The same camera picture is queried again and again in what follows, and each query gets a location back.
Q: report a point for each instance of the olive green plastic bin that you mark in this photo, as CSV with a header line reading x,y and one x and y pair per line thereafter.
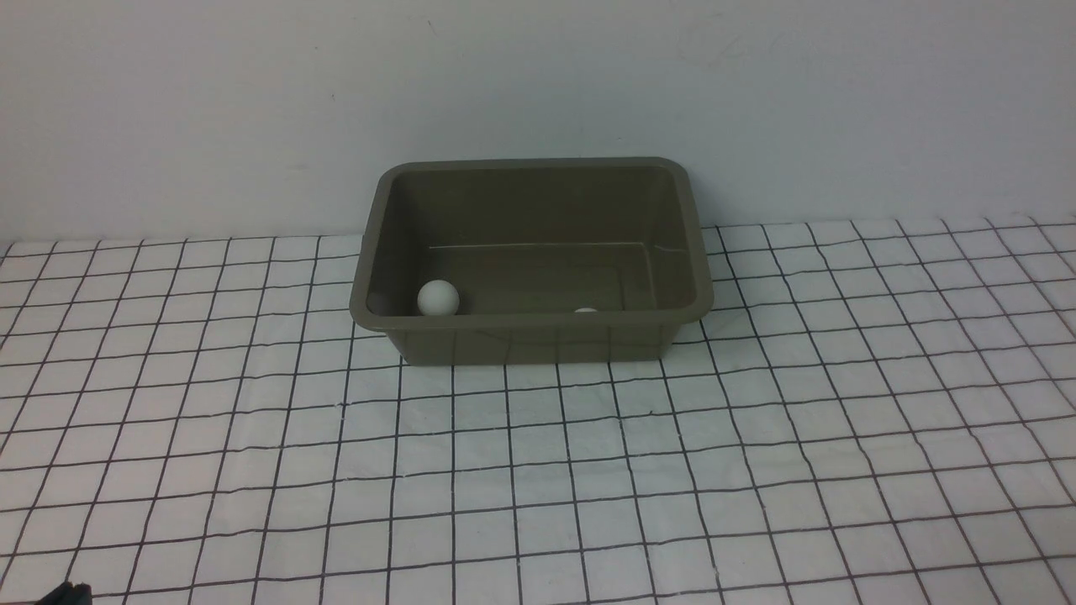
x,y
527,242

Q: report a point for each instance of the white black-grid tablecloth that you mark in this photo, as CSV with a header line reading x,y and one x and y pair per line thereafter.
x,y
873,412

